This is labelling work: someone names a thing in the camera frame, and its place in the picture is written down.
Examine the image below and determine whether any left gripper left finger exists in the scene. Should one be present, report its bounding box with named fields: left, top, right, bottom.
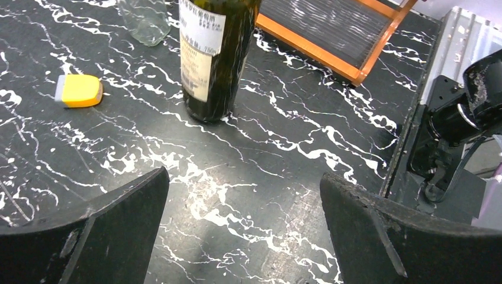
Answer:
left=1, top=167, right=169, bottom=283

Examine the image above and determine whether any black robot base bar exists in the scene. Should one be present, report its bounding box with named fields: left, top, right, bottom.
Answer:
left=385, top=72, right=501, bottom=230

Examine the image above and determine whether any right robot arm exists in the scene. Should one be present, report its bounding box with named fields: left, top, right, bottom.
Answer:
left=408, top=50, right=501, bottom=202

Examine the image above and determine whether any yellow grey eraser block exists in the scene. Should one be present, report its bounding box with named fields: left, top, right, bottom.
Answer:
left=54, top=74, right=104, bottom=108

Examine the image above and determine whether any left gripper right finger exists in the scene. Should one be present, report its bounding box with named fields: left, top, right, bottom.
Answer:
left=320, top=172, right=501, bottom=283

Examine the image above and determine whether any dark green wine bottle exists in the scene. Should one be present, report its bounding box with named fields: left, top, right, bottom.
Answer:
left=178, top=0, right=261, bottom=122

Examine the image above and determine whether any clear tall glass bottle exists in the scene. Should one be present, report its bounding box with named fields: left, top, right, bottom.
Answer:
left=117, top=0, right=170, bottom=47

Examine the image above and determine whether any orange wooden tiered shelf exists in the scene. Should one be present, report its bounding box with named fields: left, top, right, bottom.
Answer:
left=257, top=0, right=416, bottom=86

